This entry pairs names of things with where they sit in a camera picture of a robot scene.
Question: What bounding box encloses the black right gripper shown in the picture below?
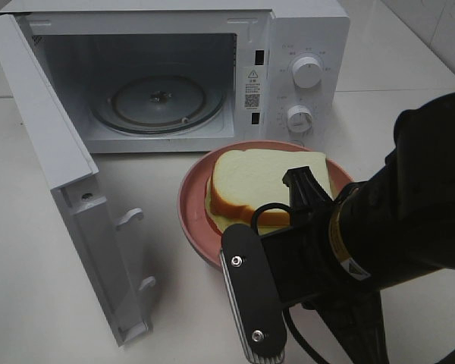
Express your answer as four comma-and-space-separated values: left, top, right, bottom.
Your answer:
259, 166, 349, 307

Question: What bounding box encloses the round door release button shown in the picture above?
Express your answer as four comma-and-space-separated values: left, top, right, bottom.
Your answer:
289, 140, 304, 147

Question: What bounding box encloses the white bread sandwich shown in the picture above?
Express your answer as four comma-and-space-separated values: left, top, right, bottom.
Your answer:
205, 149, 332, 233

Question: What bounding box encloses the pink round plate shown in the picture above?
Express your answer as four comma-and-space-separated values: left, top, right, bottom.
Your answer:
177, 140, 356, 271

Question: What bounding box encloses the white microwave door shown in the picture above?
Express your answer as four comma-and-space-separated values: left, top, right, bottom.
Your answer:
0, 14, 155, 346

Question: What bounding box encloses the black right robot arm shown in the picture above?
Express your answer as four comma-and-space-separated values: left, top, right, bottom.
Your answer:
262, 93, 455, 363

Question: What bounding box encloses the lower white dial knob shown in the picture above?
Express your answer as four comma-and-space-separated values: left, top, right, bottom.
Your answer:
287, 105, 312, 134

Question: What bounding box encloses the white dial knob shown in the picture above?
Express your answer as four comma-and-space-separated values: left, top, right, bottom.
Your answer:
287, 105, 312, 134
291, 54, 322, 89

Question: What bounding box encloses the upper white dial knob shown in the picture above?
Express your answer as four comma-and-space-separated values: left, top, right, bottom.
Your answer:
291, 54, 322, 89

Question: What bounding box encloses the white warning label sticker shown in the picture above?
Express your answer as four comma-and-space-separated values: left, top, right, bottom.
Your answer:
242, 66, 263, 111

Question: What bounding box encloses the glass microwave turntable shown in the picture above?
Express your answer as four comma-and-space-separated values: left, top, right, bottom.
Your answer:
91, 74, 226, 135

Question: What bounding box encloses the white microwave oven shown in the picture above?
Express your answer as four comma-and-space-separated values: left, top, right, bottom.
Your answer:
0, 1, 350, 154

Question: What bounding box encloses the black camera cable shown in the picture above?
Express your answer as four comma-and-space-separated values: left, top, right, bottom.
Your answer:
249, 202, 455, 364

